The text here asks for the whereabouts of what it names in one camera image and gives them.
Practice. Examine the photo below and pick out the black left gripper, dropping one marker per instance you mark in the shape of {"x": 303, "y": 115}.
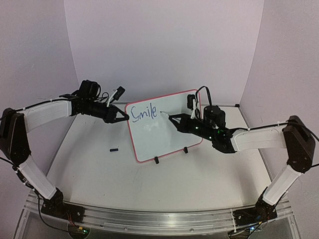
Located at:
{"x": 110, "y": 116}

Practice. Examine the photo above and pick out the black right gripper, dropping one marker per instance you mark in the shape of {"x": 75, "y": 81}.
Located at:
{"x": 182, "y": 124}

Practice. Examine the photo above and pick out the pink framed whiteboard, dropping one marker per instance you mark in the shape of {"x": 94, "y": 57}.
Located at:
{"x": 152, "y": 134}

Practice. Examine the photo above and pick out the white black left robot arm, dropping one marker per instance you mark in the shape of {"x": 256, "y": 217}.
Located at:
{"x": 16, "y": 124}

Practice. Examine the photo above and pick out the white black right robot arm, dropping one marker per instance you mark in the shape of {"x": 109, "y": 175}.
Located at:
{"x": 290, "y": 138}

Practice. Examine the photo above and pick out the aluminium table edge rail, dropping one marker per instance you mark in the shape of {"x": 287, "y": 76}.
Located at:
{"x": 202, "y": 104}

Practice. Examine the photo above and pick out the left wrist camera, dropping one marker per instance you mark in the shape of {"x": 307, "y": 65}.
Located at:
{"x": 116, "y": 95}

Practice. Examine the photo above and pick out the wire whiteboard stand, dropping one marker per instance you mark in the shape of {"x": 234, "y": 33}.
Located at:
{"x": 157, "y": 158}

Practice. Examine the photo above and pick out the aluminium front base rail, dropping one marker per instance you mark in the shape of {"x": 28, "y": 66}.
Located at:
{"x": 235, "y": 222}

